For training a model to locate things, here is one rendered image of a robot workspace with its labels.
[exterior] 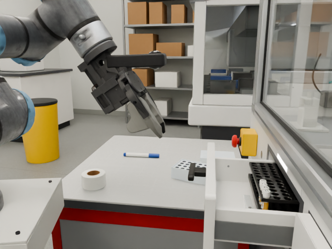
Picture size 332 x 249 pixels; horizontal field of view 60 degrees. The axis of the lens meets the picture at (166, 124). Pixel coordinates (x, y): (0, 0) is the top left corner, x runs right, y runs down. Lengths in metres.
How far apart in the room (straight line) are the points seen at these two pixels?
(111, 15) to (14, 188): 4.75
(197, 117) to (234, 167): 0.70
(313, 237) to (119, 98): 0.39
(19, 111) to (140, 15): 4.07
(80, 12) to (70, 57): 5.15
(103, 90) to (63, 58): 5.25
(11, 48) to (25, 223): 0.32
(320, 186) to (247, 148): 0.51
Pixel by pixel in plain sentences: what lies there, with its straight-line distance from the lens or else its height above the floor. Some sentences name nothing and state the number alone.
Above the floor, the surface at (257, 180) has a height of 0.90.
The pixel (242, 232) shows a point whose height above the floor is 0.86.
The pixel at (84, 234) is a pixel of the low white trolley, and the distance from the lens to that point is 0.91.
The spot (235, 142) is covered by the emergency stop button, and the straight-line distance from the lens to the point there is 0.92.
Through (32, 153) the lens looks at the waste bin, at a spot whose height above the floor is 0.12.
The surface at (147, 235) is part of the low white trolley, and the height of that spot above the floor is 0.66.
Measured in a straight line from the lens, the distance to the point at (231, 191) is 0.70.
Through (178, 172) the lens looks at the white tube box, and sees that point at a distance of 0.91.
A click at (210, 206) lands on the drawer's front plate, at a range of 0.48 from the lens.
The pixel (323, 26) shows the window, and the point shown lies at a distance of 0.51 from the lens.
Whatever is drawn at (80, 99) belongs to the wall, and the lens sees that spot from 5.72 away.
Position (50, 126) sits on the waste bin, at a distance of 3.26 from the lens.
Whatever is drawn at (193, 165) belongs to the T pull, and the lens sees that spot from 0.63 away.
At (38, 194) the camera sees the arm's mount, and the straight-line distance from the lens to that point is 0.73.
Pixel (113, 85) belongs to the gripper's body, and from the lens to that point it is 0.57.
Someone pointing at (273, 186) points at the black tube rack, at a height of 0.90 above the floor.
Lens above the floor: 1.15
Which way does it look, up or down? 14 degrees down
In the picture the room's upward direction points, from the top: straight up
